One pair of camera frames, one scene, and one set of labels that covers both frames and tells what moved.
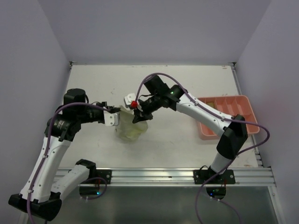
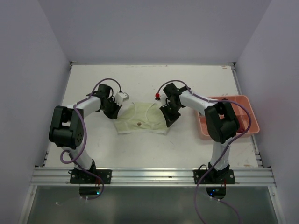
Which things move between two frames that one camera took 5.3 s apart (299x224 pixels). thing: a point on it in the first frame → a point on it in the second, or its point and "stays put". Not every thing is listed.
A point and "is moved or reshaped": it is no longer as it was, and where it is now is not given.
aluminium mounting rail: x=244 y=177 stays put
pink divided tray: x=228 y=105 stays put
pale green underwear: x=127 y=131 is moved or reshaped
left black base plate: x=105 y=174 stays put
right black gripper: x=140 y=114 → x=170 y=118
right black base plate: x=202 y=176 stays put
